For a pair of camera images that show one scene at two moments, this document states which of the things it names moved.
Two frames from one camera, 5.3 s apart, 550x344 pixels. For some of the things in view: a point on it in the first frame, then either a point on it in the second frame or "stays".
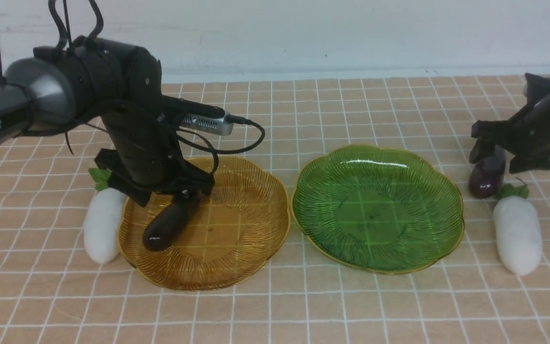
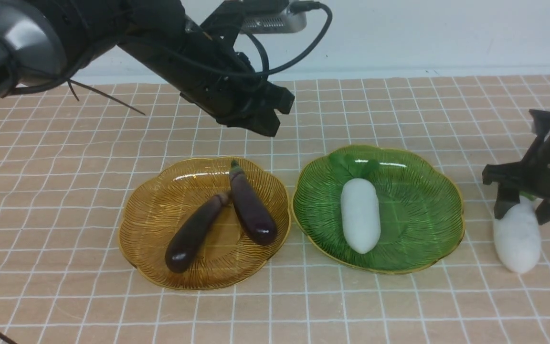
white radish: (518, 228) stays
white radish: (102, 219) to (360, 211)
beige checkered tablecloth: (31, 281) stays
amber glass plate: (239, 225) stays
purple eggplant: (486, 177) to (254, 213)
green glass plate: (375, 209) stays
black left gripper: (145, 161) to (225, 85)
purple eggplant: (168, 222) to (185, 245)
